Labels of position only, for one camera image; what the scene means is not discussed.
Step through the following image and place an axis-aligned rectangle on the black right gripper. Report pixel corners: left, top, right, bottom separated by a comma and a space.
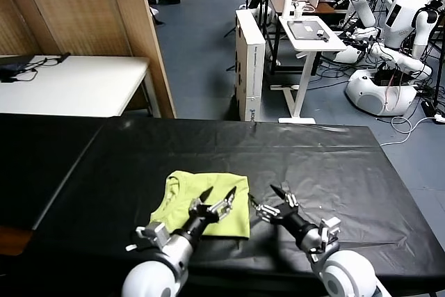
247, 181, 312, 241

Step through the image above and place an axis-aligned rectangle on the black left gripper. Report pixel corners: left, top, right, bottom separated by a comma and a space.
172, 184, 238, 242

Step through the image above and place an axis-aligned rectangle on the yellow-green t-shirt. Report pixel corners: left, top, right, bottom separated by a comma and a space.
149, 170, 251, 241

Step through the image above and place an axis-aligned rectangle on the black plastic table cover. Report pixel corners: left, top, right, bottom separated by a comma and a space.
31, 115, 445, 297

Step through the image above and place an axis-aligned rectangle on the white robot mobile base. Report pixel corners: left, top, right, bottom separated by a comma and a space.
343, 67, 418, 117

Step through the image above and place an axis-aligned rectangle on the tall white cardboard box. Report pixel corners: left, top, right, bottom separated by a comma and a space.
234, 8, 268, 123

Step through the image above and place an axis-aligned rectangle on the white height-adjustable desk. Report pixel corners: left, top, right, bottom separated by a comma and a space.
269, 14, 348, 125

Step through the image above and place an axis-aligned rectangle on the white folding table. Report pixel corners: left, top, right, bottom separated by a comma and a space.
0, 53, 163, 118

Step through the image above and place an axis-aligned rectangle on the black side table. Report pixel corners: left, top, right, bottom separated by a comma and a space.
0, 111, 107, 230

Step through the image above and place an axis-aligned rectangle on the black power strip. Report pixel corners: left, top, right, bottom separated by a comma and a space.
419, 99, 439, 117

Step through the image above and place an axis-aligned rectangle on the grey closed laptop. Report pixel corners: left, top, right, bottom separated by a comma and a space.
286, 19, 330, 40

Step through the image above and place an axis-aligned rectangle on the small white container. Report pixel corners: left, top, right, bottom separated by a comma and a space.
292, 0, 307, 19

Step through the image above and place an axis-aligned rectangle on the brown wooden desk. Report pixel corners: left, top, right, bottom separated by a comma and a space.
267, 0, 353, 75

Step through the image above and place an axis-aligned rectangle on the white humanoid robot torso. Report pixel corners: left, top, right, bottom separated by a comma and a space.
381, 0, 445, 61

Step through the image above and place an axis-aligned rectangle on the dark flat laptop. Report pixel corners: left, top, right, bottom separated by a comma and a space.
0, 61, 32, 74

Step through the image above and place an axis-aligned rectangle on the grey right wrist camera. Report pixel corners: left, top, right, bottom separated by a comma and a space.
318, 216, 343, 244

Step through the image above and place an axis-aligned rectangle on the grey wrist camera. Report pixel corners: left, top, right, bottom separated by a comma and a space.
124, 220, 168, 253
318, 216, 343, 244

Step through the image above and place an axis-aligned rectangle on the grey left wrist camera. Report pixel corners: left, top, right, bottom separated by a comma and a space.
124, 220, 168, 253

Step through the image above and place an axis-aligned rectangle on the white floor cable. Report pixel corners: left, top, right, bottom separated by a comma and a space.
378, 112, 445, 147

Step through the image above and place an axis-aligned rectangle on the black cable with adapter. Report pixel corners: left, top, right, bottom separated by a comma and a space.
0, 51, 72, 84

